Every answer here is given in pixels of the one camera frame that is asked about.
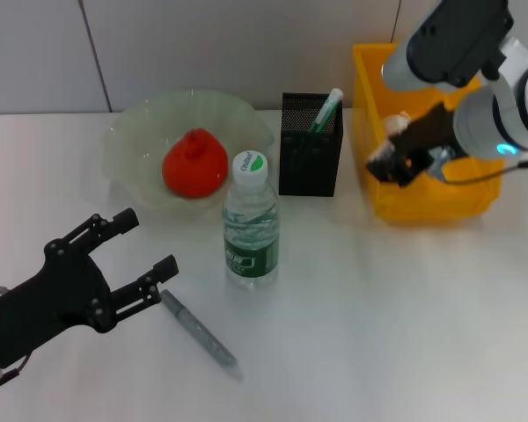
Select red round fruit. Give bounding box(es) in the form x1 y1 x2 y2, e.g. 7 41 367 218
161 127 230 200

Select mint green utility knife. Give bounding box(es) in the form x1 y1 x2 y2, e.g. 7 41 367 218
306 87 344 133

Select white paper ball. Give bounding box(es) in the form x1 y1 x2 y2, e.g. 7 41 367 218
381 112 413 133

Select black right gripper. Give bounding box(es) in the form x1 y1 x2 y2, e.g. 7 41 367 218
367 100 464 188

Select black mesh pen holder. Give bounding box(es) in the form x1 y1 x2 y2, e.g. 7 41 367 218
278 91 344 198

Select yellow plastic storage bin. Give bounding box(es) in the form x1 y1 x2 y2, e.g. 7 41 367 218
350 42 505 221

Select grey marker pen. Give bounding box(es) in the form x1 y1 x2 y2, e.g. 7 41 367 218
158 288 244 380

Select translucent wavy glass fruit plate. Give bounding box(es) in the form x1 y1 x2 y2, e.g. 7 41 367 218
101 90 276 221

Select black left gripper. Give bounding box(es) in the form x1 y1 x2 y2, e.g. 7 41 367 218
0 208 180 369

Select right gripper cable with plugs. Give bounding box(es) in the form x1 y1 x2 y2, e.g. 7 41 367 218
429 147 528 186

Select clear water bottle green label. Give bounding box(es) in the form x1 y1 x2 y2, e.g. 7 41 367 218
222 149 282 290

